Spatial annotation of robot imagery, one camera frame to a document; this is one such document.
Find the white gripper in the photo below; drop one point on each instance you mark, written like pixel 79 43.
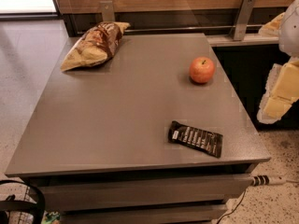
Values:
pixel 290 32

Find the black rxbar chocolate wrapper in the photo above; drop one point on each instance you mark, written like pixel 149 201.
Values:
pixel 195 138

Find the brown chip bag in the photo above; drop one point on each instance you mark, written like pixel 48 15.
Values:
pixel 96 46

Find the red apple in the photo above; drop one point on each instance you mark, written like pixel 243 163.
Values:
pixel 201 70

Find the grey drawer cabinet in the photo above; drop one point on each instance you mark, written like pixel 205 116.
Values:
pixel 97 143

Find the right metal bracket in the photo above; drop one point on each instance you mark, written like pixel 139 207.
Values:
pixel 239 28

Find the metal bracket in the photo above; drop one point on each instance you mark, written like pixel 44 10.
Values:
pixel 239 28
pixel 107 10

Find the black white striped cable plug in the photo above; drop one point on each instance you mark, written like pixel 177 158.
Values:
pixel 270 180

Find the left metal bracket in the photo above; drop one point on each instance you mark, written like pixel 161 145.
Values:
pixel 107 10

